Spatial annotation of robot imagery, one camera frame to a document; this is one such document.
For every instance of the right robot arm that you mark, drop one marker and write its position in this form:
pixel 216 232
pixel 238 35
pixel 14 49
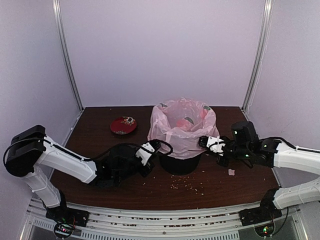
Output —
pixel 272 152

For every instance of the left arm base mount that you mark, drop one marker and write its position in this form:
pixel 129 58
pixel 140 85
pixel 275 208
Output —
pixel 67 219

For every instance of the pink plastic trash bag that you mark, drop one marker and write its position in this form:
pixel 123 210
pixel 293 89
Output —
pixel 180 123

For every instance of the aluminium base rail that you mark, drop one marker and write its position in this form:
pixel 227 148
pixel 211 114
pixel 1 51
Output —
pixel 220 223

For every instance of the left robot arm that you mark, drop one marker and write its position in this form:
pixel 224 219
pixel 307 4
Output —
pixel 33 148

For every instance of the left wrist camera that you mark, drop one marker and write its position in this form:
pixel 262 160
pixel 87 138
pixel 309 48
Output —
pixel 147 151

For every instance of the aluminium frame post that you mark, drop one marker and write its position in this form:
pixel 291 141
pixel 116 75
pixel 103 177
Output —
pixel 261 47
pixel 65 53

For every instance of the red floral plate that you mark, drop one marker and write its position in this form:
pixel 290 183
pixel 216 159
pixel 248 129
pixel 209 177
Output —
pixel 123 125

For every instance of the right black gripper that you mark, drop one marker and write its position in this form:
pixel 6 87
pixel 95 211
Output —
pixel 221 162

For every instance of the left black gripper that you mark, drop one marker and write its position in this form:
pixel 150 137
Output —
pixel 151 166

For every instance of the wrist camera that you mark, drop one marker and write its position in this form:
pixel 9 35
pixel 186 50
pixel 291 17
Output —
pixel 212 144
pixel 147 151

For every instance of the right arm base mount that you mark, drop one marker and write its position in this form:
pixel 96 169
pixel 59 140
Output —
pixel 262 219

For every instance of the black mesh trash bin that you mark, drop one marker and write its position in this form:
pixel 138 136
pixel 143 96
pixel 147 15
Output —
pixel 179 167

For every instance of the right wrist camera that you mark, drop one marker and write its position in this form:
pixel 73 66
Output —
pixel 212 144

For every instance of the small pink bag scrap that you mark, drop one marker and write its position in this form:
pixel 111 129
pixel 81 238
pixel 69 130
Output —
pixel 231 172

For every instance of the left aluminium frame post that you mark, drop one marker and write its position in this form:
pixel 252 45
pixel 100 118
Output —
pixel 65 53

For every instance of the right aluminium frame post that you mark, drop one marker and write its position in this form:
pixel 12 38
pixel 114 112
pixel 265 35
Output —
pixel 261 47

